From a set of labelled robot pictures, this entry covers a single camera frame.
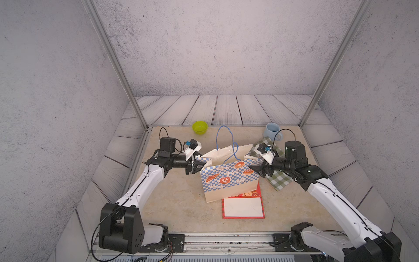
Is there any right metal frame post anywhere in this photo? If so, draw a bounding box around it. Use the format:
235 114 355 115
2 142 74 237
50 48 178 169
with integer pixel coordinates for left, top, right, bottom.
299 0 372 128

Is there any green checkered cloth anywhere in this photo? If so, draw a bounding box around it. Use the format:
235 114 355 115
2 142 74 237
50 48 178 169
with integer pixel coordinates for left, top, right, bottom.
244 138 292 191

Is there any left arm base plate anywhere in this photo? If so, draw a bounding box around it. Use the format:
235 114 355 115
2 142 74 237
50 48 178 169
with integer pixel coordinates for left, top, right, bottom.
138 234 185 253

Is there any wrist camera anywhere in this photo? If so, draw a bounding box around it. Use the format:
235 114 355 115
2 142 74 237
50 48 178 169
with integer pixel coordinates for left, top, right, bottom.
184 139 202 160
255 143 275 165

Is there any red and white paper bag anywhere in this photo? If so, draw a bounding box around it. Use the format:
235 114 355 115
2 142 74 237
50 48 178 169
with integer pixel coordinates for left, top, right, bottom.
222 184 265 219

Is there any blue checkered paper bag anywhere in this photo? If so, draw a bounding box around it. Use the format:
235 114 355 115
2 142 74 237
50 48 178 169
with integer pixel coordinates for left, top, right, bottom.
196 128 261 203

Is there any metal frame post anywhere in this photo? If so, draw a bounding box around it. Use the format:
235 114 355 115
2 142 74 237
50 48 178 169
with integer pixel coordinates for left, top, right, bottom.
299 0 372 128
82 0 148 129

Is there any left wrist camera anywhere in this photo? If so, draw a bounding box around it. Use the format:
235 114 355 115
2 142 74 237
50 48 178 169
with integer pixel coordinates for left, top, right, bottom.
184 139 202 160

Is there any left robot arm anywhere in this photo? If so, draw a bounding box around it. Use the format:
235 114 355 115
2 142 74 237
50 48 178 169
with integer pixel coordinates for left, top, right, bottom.
97 137 204 254

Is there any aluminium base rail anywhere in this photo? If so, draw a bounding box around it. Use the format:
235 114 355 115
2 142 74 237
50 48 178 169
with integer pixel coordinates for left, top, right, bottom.
88 231 337 262

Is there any left metal frame post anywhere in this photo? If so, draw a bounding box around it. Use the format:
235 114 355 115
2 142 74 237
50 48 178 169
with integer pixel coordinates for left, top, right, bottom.
82 0 148 129

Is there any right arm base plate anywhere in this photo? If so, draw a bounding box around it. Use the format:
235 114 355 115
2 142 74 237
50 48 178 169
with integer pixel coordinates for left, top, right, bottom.
270 233 319 252

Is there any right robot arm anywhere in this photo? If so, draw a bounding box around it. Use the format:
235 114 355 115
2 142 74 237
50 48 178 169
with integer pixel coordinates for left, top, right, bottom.
250 141 402 262

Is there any light blue mug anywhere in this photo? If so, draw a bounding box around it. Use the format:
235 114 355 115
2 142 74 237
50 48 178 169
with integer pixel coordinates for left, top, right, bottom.
263 123 283 141

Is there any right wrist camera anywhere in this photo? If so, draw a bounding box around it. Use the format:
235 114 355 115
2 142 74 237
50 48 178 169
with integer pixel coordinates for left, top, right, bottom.
255 143 275 165

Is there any green bowl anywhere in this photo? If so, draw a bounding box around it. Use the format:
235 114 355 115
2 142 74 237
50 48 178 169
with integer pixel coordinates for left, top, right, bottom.
192 121 208 135

